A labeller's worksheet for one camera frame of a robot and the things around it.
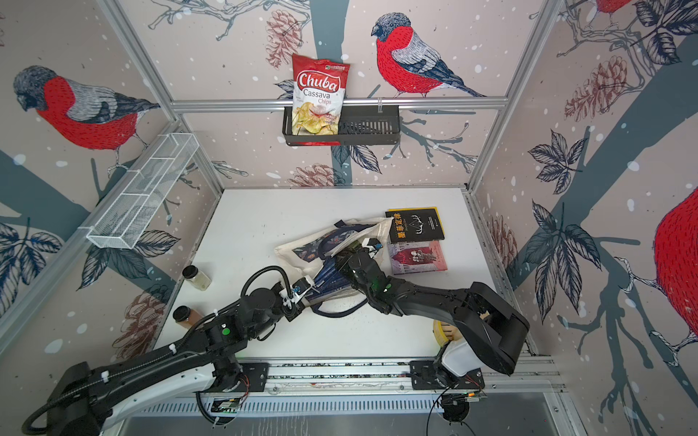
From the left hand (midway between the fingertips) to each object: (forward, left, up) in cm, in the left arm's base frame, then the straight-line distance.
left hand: (311, 279), depth 76 cm
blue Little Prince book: (+4, -4, -9) cm, 11 cm away
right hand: (+8, -6, -2) cm, 10 cm away
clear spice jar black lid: (+4, +39, -8) cm, 39 cm away
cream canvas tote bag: (+8, 0, 0) cm, 8 cm away
